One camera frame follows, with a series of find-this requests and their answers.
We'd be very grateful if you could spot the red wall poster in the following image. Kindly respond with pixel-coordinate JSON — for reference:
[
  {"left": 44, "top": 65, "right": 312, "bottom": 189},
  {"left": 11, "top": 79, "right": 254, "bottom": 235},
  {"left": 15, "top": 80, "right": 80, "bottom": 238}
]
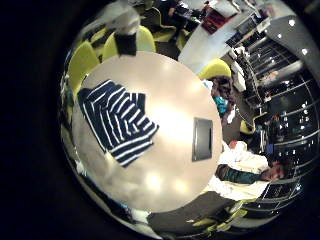
[{"left": 201, "top": 9, "right": 232, "bottom": 34}]

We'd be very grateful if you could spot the grey table cable panel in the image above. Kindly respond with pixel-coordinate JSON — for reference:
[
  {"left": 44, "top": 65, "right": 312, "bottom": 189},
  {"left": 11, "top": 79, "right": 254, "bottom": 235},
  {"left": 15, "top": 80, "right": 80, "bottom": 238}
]
[{"left": 191, "top": 116, "right": 214, "bottom": 163}]

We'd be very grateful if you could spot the navy white striped shirt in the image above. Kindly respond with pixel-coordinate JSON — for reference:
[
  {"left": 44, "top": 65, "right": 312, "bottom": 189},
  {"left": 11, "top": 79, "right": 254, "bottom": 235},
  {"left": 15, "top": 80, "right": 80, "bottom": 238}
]
[{"left": 77, "top": 79, "right": 160, "bottom": 168}]

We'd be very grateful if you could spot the person in white jacket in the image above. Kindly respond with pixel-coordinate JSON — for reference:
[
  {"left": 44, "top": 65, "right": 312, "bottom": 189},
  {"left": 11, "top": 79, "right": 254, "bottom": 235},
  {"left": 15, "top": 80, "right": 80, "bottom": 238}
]
[{"left": 203, "top": 139, "right": 294, "bottom": 201}]

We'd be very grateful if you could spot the teal cloth pile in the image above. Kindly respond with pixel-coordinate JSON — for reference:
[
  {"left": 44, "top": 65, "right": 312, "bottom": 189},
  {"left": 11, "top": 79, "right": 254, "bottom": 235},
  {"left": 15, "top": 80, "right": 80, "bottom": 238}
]
[{"left": 213, "top": 94, "right": 231, "bottom": 116}]

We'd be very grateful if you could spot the yellow chair with sticker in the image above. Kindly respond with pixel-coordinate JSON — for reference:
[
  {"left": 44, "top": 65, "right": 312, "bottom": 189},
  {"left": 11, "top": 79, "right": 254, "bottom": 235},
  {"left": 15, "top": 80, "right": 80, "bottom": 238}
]
[{"left": 67, "top": 39, "right": 101, "bottom": 99}]

